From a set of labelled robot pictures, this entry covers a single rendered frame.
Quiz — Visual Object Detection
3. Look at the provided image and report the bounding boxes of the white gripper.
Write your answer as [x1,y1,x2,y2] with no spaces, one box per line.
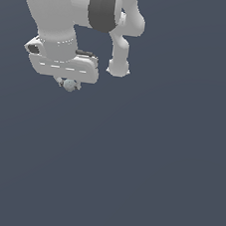
[20,33,104,93]

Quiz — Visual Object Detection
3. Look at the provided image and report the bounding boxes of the small pale grey ball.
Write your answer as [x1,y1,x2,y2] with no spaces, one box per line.
[62,78,78,94]

